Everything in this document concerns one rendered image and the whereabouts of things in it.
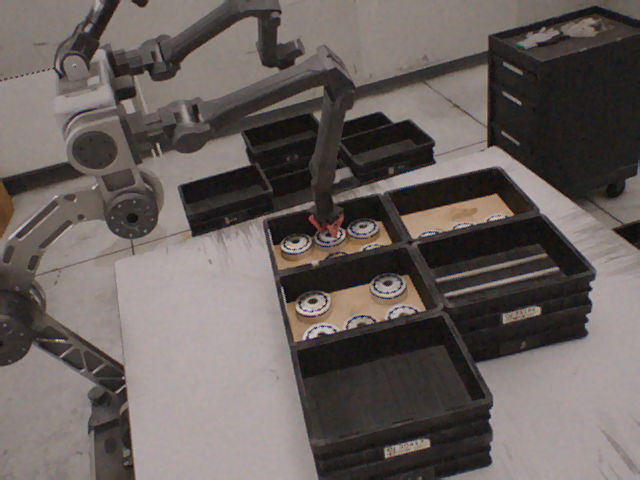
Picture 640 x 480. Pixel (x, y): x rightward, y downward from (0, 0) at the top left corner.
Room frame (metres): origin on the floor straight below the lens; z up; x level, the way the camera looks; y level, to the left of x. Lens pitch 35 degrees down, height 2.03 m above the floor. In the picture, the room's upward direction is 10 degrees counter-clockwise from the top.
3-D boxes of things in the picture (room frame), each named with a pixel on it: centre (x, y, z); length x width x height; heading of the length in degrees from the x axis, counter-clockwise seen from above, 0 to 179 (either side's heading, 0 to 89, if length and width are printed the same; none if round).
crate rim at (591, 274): (1.35, -0.46, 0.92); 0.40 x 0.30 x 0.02; 95
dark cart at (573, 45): (2.93, -1.32, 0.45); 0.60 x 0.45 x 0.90; 103
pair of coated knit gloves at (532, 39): (2.98, -1.19, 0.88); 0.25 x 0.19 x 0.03; 103
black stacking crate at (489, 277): (1.35, -0.46, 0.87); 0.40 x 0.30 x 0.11; 95
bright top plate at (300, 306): (1.38, 0.05, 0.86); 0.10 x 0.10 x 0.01
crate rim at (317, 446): (1.01, -0.09, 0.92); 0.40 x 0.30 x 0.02; 95
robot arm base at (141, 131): (1.38, 0.35, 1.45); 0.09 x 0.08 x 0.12; 13
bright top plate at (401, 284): (1.40, -0.16, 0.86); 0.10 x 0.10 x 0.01
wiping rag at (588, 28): (3.01, -1.42, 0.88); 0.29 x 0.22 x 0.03; 103
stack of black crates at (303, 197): (2.69, 0.01, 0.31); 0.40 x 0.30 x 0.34; 103
